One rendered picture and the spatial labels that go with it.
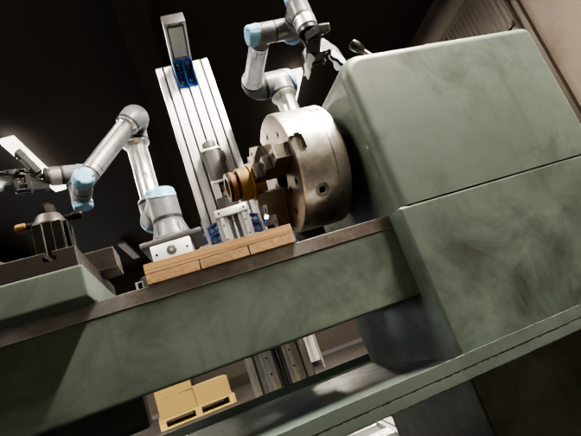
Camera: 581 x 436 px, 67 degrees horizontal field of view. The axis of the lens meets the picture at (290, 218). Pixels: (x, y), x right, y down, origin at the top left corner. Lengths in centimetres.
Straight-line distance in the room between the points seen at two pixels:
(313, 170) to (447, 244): 33
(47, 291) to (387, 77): 84
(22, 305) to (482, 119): 103
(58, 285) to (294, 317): 43
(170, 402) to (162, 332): 646
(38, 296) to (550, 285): 100
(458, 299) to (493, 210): 23
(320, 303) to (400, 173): 33
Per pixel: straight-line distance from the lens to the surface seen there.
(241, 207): 181
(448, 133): 110
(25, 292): 85
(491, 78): 127
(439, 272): 96
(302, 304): 89
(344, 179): 104
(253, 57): 178
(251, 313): 87
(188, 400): 734
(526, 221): 112
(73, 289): 83
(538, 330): 96
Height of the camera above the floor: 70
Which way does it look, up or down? 14 degrees up
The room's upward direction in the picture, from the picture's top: 20 degrees counter-clockwise
